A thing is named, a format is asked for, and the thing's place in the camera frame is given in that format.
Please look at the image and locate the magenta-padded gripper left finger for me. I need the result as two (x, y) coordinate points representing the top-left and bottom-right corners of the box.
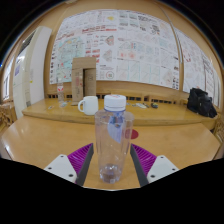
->
(43, 142), (95, 187)

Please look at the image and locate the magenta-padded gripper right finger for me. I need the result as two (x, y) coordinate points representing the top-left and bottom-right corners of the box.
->
(129, 143), (180, 188)

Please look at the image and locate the clear white-capped water bottle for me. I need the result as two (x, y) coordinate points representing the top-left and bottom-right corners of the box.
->
(94, 94), (135, 184)

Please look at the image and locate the flat round red coaster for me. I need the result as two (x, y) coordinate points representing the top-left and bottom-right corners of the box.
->
(123, 128), (140, 140)

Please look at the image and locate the small white paper item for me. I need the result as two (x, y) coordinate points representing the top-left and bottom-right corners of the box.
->
(134, 102), (149, 109)

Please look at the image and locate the white ceramic mug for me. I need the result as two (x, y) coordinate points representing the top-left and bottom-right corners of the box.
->
(77, 95), (100, 116)

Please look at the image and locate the small clear red-labelled bottle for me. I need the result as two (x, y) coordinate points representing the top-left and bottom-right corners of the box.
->
(56, 77), (65, 103)

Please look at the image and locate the black bag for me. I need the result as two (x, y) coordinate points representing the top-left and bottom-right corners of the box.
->
(186, 87), (218, 119)

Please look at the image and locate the brown cardboard box structure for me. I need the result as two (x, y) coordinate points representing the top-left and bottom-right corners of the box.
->
(71, 56), (98, 103)

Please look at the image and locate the white door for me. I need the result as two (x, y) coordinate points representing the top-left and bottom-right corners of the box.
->
(12, 25), (53, 118)

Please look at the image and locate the narrow wall poster panel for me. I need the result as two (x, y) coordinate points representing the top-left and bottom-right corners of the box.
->
(173, 26), (223, 108)

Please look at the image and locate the large wall poster panel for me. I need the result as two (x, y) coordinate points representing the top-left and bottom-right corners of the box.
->
(49, 9), (181, 91)

